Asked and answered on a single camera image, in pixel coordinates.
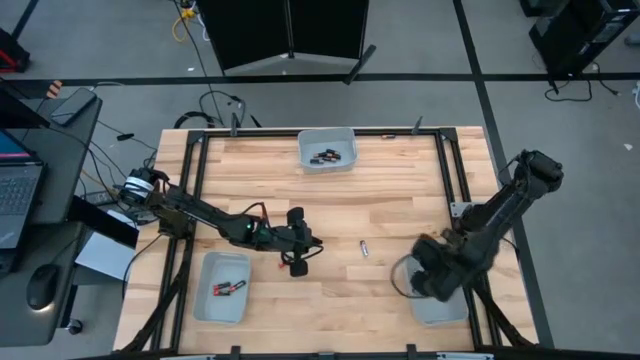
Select black red gripper cable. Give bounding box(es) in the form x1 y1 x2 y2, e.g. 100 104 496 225
390 252 416 300
227 201 324 266

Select black computer mouse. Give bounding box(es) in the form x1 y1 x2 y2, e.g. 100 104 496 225
25 263 61 311

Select grey plastic bin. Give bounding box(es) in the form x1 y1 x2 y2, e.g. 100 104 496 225
399 254 470 327
297 126 360 175
192 251 252 325

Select black aluminium table frame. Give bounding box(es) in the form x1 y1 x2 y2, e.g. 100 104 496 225
119 127 540 360

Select yellow floor cable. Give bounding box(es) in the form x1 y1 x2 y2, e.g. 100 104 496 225
171 3 197 44

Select black red case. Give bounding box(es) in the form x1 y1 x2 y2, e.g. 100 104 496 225
0 27 31 74

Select black floor cable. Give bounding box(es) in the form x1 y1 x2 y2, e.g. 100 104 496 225
543 62 621 104
198 89 247 127

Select black desk foot bar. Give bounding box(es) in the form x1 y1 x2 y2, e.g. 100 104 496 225
67 194 140 250

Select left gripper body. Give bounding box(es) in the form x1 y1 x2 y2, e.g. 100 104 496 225
267 225 324 252

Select dark grey laptop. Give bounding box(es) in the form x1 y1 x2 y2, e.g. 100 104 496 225
0 128 47 251

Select black desk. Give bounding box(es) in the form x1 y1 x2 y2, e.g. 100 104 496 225
0 92 104 347

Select black folding partition screen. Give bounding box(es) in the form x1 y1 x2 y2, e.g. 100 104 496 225
196 0 377 85

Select black equipment cart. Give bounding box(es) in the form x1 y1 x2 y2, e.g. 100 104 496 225
519 0 640 81

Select black smartphone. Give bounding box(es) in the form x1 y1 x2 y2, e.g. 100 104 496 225
49 87 98 126

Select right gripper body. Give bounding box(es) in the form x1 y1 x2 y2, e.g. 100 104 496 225
433 234 481 303

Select white flat panel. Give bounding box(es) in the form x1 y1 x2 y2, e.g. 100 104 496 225
74 209 139 282

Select coiled black cable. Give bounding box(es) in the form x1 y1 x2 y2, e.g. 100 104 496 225
173 110 217 130

